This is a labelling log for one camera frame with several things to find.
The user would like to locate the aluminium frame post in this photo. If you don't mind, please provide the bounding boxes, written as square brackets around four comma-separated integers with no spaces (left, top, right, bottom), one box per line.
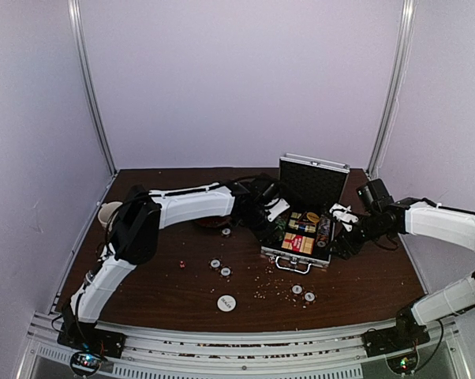
[67,0,118,178]
[366,0,417,178]

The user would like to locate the red floral saucer plate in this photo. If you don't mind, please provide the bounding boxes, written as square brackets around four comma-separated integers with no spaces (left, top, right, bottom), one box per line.
[194,216,231,229]

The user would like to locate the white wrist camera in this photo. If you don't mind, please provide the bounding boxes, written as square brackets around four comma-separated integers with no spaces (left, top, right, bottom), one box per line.
[265,198,290,222]
[329,203,359,232]

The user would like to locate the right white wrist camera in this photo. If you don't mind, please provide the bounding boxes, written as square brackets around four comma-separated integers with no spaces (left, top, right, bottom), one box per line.
[329,203,359,232]

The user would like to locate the left aluminium frame post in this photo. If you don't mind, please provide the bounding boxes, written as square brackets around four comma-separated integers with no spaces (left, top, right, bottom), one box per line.
[67,0,118,178]

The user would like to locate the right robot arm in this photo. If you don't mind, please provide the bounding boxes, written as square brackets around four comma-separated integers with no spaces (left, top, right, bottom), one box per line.
[329,179,475,349]

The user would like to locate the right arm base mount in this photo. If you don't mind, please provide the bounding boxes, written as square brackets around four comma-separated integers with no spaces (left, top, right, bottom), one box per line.
[362,310,430,375]

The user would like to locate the black white chip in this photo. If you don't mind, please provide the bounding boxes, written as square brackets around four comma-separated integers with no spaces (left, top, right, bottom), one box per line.
[209,258,222,270]
[291,284,303,295]
[219,266,232,278]

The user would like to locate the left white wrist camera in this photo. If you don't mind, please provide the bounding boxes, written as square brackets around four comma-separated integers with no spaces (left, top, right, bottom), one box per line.
[265,198,290,222]

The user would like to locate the aluminium poker case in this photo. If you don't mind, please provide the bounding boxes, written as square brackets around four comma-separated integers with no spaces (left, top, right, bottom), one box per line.
[261,153,350,275]

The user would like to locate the gold card decks in case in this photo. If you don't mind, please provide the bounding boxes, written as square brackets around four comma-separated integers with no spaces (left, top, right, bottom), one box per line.
[288,212,320,233]

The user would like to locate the red playing card box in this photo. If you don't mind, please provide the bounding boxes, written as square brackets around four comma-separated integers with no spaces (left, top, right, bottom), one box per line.
[282,233,315,255]

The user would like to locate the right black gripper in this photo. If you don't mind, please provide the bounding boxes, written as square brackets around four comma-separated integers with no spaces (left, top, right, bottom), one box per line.
[326,212,391,260]

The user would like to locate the chip stack left in case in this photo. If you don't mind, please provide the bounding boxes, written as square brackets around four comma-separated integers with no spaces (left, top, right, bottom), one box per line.
[275,217,287,240]

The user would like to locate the chip stack in case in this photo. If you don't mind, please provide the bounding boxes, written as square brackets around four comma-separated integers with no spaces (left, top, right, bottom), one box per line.
[275,217,287,240]
[315,215,332,248]

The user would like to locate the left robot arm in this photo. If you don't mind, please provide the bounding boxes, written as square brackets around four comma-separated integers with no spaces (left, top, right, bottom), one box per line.
[62,175,290,351]

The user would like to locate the white dealer button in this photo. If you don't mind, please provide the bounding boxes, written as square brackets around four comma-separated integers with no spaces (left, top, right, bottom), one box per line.
[217,295,237,313]

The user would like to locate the black white chip front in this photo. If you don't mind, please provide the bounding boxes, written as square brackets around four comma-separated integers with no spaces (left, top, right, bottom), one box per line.
[291,284,303,295]

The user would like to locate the black orange chip front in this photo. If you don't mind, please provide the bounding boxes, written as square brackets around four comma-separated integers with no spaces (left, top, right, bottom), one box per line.
[303,291,316,303]

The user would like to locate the white floral ceramic mug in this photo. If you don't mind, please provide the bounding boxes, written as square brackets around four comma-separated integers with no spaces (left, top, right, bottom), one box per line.
[97,201,122,229]

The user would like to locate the right aluminium frame post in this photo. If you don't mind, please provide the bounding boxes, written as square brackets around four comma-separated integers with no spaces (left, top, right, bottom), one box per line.
[366,0,417,178]

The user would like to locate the chip stack right in case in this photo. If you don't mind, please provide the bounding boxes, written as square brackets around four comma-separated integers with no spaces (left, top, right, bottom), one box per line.
[315,215,332,248]

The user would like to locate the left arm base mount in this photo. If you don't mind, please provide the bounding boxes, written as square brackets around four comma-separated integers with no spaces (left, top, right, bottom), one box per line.
[57,317,126,378]

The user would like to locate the front aluminium rail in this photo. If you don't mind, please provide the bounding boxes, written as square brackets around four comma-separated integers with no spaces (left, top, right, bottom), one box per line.
[13,313,475,378]

